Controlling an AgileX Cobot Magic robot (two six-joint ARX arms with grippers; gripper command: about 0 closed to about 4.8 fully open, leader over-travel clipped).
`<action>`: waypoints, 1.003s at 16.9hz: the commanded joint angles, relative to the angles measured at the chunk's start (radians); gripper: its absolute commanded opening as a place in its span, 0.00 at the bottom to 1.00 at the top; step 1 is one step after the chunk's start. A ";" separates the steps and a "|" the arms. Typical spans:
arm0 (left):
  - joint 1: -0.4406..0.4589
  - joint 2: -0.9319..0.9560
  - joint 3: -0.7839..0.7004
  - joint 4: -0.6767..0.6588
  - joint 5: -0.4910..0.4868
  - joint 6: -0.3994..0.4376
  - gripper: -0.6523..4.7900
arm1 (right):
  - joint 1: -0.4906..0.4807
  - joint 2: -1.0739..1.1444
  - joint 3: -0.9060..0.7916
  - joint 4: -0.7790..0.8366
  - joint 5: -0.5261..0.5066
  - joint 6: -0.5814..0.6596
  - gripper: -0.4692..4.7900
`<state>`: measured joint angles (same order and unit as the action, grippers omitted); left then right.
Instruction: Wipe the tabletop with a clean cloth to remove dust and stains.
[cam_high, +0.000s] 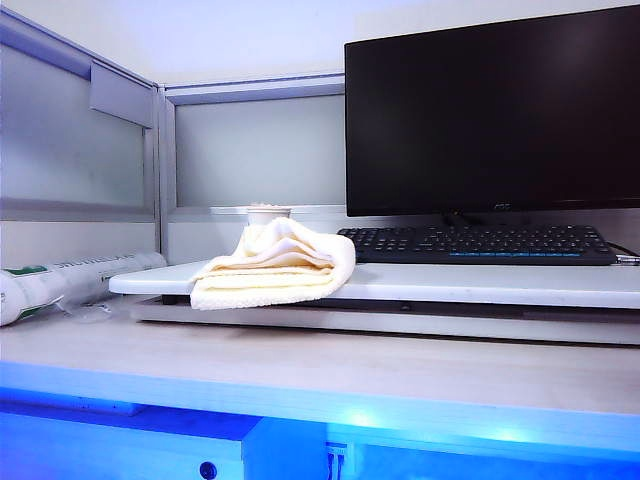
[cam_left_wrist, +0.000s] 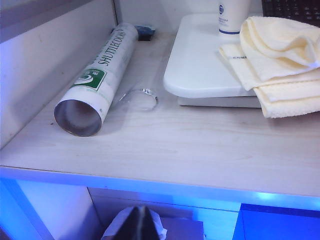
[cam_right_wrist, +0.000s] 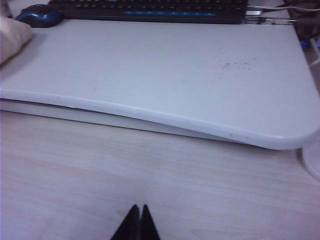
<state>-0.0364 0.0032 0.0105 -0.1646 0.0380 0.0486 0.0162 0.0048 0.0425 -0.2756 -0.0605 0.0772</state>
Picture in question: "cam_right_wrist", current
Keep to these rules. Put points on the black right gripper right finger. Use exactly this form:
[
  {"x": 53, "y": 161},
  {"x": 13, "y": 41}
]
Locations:
[{"x": 148, "y": 225}]

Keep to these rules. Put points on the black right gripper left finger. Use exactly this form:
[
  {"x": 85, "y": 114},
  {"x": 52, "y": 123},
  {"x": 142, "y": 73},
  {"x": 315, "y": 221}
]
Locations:
[{"x": 130, "y": 225}]

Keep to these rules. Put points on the cream yellow cleaning cloth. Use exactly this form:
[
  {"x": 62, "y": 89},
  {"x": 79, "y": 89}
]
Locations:
[{"x": 12, "y": 40}]

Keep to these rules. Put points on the white desk riser platform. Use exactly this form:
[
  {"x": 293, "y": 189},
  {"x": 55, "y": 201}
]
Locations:
[{"x": 160, "y": 75}]

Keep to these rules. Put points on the translucent white round object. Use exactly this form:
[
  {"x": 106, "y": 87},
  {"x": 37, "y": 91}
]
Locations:
[{"x": 312, "y": 160}]

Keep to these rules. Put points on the black computer keyboard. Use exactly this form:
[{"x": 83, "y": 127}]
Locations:
[{"x": 150, "y": 11}]

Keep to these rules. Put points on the black and blue computer mouse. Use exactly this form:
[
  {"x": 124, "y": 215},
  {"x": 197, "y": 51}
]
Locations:
[{"x": 41, "y": 17}]

